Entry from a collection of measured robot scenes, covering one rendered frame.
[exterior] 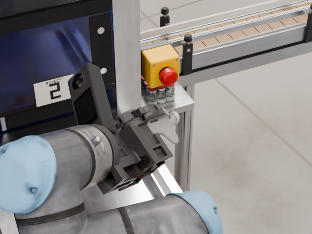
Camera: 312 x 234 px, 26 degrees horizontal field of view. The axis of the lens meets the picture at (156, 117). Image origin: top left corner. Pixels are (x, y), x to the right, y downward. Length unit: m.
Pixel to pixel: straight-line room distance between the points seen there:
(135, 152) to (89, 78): 0.11
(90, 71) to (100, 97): 0.04
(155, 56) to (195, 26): 0.28
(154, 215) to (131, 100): 0.78
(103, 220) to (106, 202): 0.62
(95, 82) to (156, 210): 0.22
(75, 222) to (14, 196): 0.07
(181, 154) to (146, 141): 1.05
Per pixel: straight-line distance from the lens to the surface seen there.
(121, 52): 1.43
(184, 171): 1.97
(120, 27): 1.39
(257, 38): 1.74
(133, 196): 1.38
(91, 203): 1.37
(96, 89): 0.88
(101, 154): 0.79
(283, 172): 2.71
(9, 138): 1.54
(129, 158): 0.86
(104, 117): 0.85
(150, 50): 1.50
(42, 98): 1.42
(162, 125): 0.96
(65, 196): 0.73
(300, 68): 3.27
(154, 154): 0.87
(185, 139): 1.89
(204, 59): 1.69
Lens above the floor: 1.89
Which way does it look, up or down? 40 degrees down
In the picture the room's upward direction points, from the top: straight up
